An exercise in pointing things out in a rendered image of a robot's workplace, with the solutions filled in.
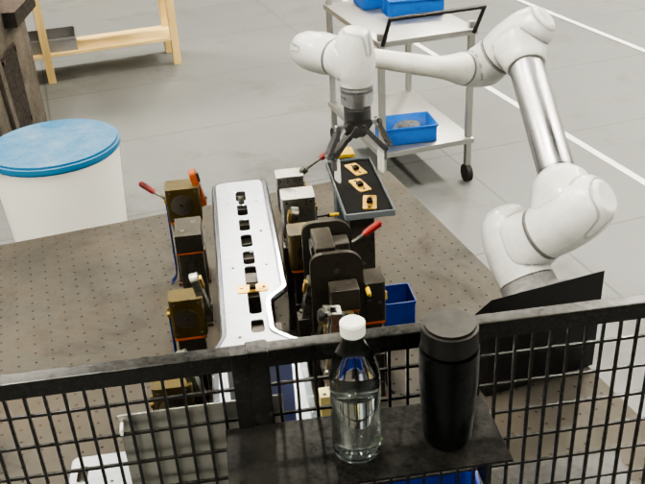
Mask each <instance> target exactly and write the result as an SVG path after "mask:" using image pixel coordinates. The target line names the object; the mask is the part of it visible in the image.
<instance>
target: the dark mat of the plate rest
mask: <svg viewBox="0 0 645 484"><path fill-rule="evenodd" d="M351 163H357V164H358V165H359V166H360V167H362V168H363V169H364V170H365V171H367V174H364V175H360V176H355V175H354V174H353V173H351V172H350V171H349V170H348V169H347V168H345V165H347V164H351ZM327 164H328V167H329V169H330V172H331V175H332V177H333V180H334V182H335V184H336V187H337V190H338V193H339V195H340V198H341V201H342V203H343V206H344V209H345V211H346V214H353V213H362V212H371V211H379V210H388V209H393V208H392V206H391V204H390V202H389V199H388V197H387V195H386V193H385V191H384V189H383V187H382V185H381V183H380V181H379V179H378V178H377V176H376V174H375V171H374V169H373V167H372V165H371V163H370V160H369V159H358V160H350V161H341V162H340V165H341V183H338V182H337V181H335V175H334V171H333V170H332V169H331V163H327ZM355 179H361V180H362V181H363V182H364V183H366V184H367V185H368V186H369V187H370V188H371V190H370V191H365V192H359V191H358V190H357V189H355V188H354V187H353V186H352V185H351V184H350V183H349V182H348V181H350V180H355ZM364 195H376V206H377V209H367V210H364V209H363V196H364Z"/></svg>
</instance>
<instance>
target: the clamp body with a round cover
mask: <svg viewBox="0 0 645 484"><path fill-rule="evenodd" d="M305 223H307V222H302V223H295V224H288V225H286V232H287V244H288V255H289V263H290V268H291V270H292V273H293V274H294V285H295V293H294V303H295V314H296V327H297V329H295V335H296V337H299V330H298V317H297V312H299V310H300V309H301V303H302V297H303V292H302V285H303V280H304V270H303V256H302V244H301V228H302V227H303V225H304V224H305Z"/></svg>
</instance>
